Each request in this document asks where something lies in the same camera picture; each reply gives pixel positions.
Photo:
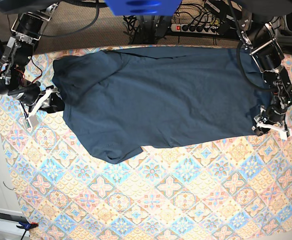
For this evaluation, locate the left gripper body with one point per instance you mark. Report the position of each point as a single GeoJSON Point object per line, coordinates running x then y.
{"type": "Point", "coordinates": [272, 117]}

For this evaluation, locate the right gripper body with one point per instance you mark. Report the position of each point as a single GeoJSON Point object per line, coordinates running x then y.
{"type": "Point", "coordinates": [31, 98]}

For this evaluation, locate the dark blue t-shirt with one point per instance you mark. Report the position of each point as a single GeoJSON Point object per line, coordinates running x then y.
{"type": "Point", "coordinates": [118, 101]}

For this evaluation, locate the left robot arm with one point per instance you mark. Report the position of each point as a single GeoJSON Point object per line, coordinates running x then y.
{"type": "Point", "coordinates": [257, 35]}

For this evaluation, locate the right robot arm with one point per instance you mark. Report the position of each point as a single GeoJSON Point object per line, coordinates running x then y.
{"type": "Point", "coordinates": [32, 19]}

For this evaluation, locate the patterned colourful tablecloth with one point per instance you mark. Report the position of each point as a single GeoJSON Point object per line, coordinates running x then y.
{"type": "Point", "coordinates": [230, 189]}

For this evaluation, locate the white power strip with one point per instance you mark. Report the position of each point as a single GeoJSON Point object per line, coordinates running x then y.
{"type": "Point", "coordinates": [198, 29]}

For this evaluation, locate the blue red clamp lower left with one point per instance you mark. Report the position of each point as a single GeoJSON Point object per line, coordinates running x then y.
{"type": "Point", "coordinates": [23, 226]}

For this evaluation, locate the white floor outlet box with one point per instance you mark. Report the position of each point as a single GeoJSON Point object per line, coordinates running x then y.
{"type": "Point", "coordinates": [9, 220]}

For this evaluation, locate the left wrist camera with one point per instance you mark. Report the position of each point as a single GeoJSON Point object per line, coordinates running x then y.
{"type": "Point", "coordinates": [285, 134]}

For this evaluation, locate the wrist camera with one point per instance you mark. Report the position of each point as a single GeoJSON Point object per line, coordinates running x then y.
{"type": "Point", "coordinates": [30, 122]}
{"type": "Point", "coordinates": [285, 134]}

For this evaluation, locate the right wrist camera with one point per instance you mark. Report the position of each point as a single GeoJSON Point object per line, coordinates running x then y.
{"type": "Point", "coordinates": [30, 122]}

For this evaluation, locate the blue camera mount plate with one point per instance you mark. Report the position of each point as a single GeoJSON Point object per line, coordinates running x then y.
{"type": "Point", "coordinates": [143, 7]}

